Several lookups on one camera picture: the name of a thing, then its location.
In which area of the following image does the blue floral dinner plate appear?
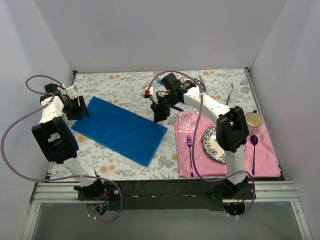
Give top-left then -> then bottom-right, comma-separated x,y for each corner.
202,124 -> 226,164

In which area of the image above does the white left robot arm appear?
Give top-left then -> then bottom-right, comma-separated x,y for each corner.
31,83 -> 107,200

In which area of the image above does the floral tablecloth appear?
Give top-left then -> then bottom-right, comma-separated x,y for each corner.
48,68 -> 262,183

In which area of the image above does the aluminium frame rail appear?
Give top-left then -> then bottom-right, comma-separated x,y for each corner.
26,179 -> 312,240

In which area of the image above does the purple metallic spoon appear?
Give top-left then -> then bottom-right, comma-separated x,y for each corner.
250,135 -> 259,175

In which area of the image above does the white plate teal rim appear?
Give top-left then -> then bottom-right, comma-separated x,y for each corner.
180,77 -> 207,93

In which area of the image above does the purple knife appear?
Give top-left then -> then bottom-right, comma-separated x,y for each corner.
171,106 -> 184,112

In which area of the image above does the pink floral placemat cloth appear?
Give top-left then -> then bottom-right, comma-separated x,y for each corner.
175,111 -> 281,178

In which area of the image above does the cream ceramic mug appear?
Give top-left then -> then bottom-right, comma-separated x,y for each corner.
245,110 -> 263,135

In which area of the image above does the blue fork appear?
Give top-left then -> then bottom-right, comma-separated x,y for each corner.
156,77 -> 163,85

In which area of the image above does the purple metallic fork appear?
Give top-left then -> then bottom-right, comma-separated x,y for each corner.
186,135 -> 194,178

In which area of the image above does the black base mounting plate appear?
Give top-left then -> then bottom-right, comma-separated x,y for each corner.
77,178 -> 256,212

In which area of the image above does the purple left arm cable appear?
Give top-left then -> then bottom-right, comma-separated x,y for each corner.
0,74 -> 123,223

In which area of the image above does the teal handled knife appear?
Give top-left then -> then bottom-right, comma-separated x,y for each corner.
198,75 -> 206,88

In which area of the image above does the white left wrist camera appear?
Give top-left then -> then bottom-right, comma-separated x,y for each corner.
65,85 -> 78,100

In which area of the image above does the blue satin napkin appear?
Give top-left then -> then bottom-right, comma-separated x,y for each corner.
71,96 -> 167,167

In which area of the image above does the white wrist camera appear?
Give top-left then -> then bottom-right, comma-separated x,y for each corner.
65,85 -> 78,100
143,87 -> 158,104

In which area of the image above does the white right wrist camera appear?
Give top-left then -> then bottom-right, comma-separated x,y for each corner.
143,87 -> 158,104

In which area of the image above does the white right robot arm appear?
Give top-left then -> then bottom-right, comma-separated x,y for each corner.
143,70 -> 249,199

